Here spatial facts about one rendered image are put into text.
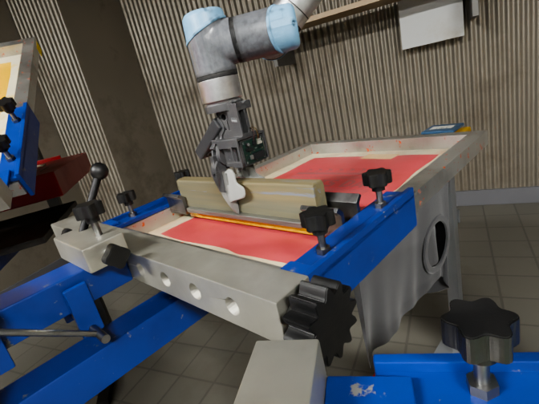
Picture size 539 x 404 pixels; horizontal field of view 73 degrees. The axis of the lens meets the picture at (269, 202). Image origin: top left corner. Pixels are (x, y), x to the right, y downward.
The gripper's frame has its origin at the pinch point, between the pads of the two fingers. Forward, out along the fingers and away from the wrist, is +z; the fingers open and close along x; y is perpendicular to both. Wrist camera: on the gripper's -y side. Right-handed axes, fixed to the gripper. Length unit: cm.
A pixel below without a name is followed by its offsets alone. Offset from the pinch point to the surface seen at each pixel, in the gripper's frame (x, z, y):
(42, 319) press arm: -39.1, 0.5, 3.1
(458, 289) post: 76, 63, 14
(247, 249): -7.8, 5.4, 8.0
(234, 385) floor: 21, 101, -64
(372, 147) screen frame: 57, 4, -1
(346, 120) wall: 217, 21, -113
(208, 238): -7.0, 5.4, -4.7
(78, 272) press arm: -33.2, -3.1, 3.1
